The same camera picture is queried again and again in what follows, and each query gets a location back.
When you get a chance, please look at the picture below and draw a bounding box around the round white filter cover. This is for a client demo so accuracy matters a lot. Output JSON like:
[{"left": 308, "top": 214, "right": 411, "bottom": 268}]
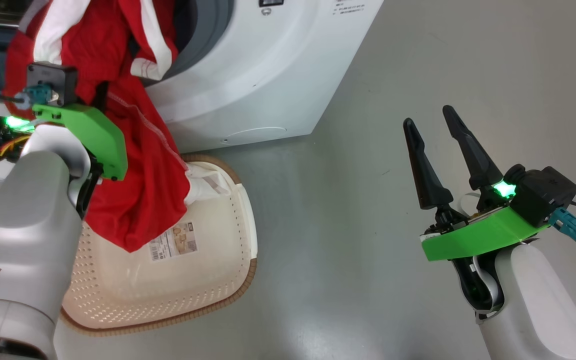
[{"left": 222, "top": 126, "right": 288, "bottom": 145}]

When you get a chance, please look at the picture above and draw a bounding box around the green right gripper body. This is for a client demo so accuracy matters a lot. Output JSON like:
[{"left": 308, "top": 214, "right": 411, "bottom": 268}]
[{"left": 419, "top": 205, "right": 553, "bottom": 321}]

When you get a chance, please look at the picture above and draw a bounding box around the red garment with white stripes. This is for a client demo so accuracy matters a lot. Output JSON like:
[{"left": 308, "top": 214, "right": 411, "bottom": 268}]
[{"left": 4, "top": 0, "right": 234, "bottom": 253}]

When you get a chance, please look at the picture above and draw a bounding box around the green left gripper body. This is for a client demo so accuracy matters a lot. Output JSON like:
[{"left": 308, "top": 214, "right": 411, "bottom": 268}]
[{"left": 32, "top": 102, "right": 129, "bottom": 218}]

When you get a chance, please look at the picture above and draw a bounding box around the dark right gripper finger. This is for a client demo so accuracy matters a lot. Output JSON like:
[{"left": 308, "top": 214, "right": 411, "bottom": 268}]
[
  {"left": 402, "top": 117, "right": 455, "bottom": 211},
  {"left": 442, "top": 104, "right": 505, "bottom": 192}
]

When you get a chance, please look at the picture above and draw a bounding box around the left teal connector black cable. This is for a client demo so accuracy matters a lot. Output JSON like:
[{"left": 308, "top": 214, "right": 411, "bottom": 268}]
[{"left": 0, "top": 84, "right": 54, "bottom": 112}]

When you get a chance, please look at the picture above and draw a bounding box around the cream laundry basket brown rim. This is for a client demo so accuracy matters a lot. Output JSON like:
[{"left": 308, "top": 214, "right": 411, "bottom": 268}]
[{"left": 59, "top": 154, "right": 259, "bottom": 337}]

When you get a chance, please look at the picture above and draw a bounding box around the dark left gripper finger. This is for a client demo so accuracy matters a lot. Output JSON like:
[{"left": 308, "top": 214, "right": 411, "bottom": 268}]
[{"left": 93, "top": 80, "right": 110, "bottom": 113}]

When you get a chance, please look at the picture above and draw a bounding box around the printed product label sticker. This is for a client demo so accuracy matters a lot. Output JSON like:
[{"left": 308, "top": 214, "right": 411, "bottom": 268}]
[{"left": 148, "top": 222, "right": 199, "bottom": 262}]

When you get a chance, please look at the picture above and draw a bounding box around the white front-load washing machine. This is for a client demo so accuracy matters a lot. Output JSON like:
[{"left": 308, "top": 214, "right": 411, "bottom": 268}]
[{"left": 0, "top": 0, "right": 385, "bottom": 188}]

